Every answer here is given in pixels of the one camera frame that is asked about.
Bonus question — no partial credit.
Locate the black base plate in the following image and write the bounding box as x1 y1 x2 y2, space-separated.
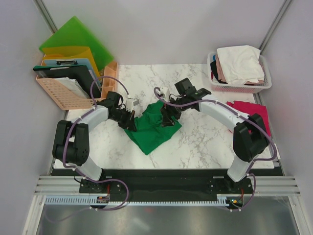
79 169 253 201

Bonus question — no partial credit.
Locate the green plastic folder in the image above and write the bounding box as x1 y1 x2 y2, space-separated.
39 16 114 70

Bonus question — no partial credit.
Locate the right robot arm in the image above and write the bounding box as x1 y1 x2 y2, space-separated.
154 78 273 193

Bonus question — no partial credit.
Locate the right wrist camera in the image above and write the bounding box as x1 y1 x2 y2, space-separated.
156 87 170 102

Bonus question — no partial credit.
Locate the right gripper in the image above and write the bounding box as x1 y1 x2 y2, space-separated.
159 95 188 128

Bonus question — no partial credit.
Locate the yellow plastic folder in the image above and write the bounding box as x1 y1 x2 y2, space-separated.
43 46 99 72

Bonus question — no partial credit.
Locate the peach file organizer basket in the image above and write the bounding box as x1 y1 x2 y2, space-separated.
35 53 120 111

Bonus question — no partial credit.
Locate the white cable duct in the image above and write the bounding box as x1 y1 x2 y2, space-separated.
45 195 229 206

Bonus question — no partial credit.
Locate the white laundry basket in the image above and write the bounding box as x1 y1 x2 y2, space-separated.
207 51 272 94

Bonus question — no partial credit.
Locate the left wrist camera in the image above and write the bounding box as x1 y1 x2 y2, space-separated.
125 98 140 112

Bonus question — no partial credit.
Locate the white t shirt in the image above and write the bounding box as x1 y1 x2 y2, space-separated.
216 45 265 81

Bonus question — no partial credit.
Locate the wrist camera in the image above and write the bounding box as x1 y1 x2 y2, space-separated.
156 87 170 102
125 98 140 112

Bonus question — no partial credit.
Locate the black binder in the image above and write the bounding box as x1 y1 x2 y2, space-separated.
33 65 95 98

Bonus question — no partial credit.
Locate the red t shirt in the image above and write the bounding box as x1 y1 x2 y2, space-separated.
227 100 271 136

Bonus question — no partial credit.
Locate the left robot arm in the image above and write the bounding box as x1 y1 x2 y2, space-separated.
52 92 139 192

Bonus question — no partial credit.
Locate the pink t shirt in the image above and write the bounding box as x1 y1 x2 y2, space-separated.
216 58 264 86

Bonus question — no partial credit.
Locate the black t shirt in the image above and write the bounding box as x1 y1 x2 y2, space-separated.
210 61 218 79

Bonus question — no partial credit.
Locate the blue clipboard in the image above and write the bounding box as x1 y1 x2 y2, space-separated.
44 58 100 78

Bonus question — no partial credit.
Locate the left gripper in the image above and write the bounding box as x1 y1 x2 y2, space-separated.
110 108 136 132

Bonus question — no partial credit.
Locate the green t shirt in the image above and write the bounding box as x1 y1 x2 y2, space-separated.
125 101 182 155

